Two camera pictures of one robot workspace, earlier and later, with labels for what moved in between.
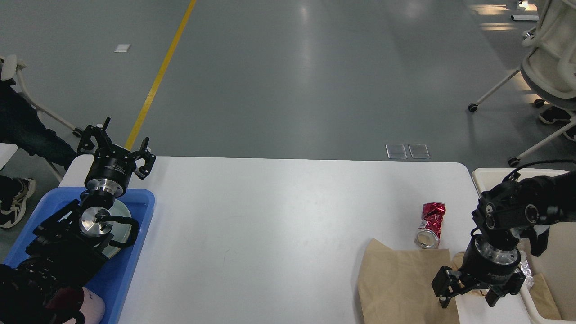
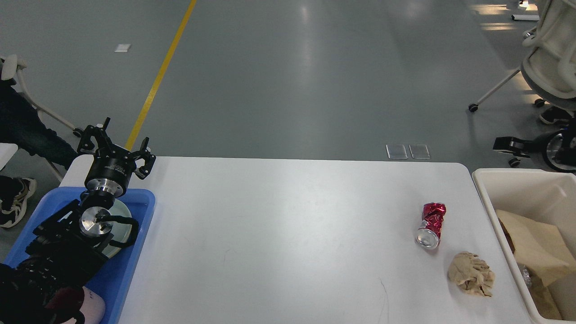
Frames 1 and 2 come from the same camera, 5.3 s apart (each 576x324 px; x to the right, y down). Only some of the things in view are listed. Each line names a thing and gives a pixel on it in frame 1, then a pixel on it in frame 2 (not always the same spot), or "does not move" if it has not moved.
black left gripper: x=110 y=171 does not move
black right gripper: x=489 y=266 -> x=559 y=147
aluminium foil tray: x=525 y=267 does not move
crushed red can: x=427 y=236 does not move
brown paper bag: x=395 y=285 -> x=542 y=248
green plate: x=121 y=231 does not move
